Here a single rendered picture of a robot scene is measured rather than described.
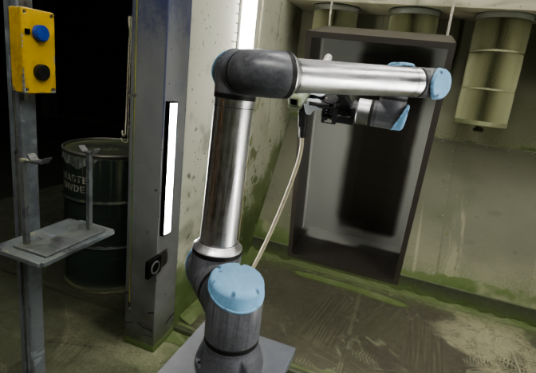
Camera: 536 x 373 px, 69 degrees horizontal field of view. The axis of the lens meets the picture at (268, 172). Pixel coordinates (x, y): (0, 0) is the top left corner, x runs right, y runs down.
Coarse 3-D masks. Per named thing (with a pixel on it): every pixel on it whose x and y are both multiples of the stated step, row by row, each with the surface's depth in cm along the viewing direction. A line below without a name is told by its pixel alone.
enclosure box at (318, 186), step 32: (320, 32) 165; (352, 32) 169; (384, 32) 177; (384, 64) 194; (416, 64) 188; (448, 64) 153; (352, 96) 206; (320, 128) 219; (352, 128) 212; (384, 128) 206; (416, 128) 200; (320, 160) 226; (352, 160) 219; (384, 160) 213; (416, 160) 206; (320, 192) 235; (352, 192) 227; (384, 192) 220; (416, 192) 177; (320, 224) 243; (352, 224) 235; (384, 224) 228; (320, 256) 219; (352, 256) 220; (384, 256) 222
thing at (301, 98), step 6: (330, 54) 164; (324, 60) 159; (330, 60) 163; (294, 96) 127; (300, 96) 127; (306, 96) 133; (288, 102) 129; (300, 102) 128; (306, 102) 135; (294, 108) 129; (300, 108) 129; (300, 114) 141; (306, 114) 141; (300, 120) 143; (306, 120) 143; (300, 126) 144; (300, 132) 146
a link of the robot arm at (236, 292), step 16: (224, 272) 103; (240, 272) 104; (256, 272) 106; (208, 288) 100; (224, 288) 97; (240, 288) 98; (256, 288) 99; (208, 304) 100; (224, 304) 96; (240, 304) 96; (256, 304) 99; (208, 320) 101; (224, 320) 97; (240, 320) 97; (256, 320) 100; (208, 336) 101; (224, 336) 98; (240, 336) 98; (256, 336) 102
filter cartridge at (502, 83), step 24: (480, 24) 253; (504, 24) 242; (528, 24) 242; (480, 48) 253; (504, 48) 244; (480, 72) 253; (504, 72) 246; (480, 96) 255; (504, 96) 250; (456, 120) 268; (480, 120) 255; (504, 120) 256
